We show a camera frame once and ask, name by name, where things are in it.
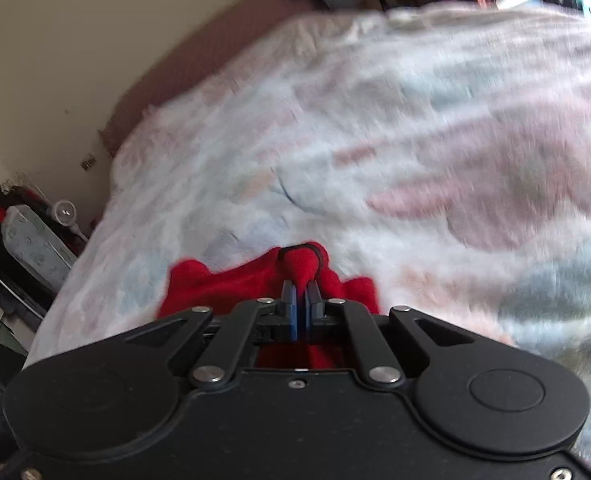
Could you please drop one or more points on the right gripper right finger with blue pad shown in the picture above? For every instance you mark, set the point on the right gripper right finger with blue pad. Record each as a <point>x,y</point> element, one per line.
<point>349,326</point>

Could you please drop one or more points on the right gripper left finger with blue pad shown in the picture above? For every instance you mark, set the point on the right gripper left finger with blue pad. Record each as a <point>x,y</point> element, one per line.
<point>232,342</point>

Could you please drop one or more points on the red knit garment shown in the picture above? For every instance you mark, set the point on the red knit garment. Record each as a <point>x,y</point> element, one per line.
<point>196,293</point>

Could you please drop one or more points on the white coat rack with clothes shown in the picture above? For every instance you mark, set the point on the white coat rack with clothes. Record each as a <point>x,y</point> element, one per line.
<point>21,294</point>

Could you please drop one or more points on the white floral fleece blanket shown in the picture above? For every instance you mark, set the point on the white floral fleece blanket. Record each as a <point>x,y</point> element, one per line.
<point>443,152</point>

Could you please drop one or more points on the small white fan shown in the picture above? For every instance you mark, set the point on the small white fan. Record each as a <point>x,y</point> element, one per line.
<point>65,213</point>

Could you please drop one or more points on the pink headboard cushion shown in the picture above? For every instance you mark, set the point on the pink headboard cushion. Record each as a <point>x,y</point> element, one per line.
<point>198,55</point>

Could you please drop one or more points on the wall power socket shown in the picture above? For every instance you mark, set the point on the wall power socket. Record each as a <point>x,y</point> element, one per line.
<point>88,162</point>

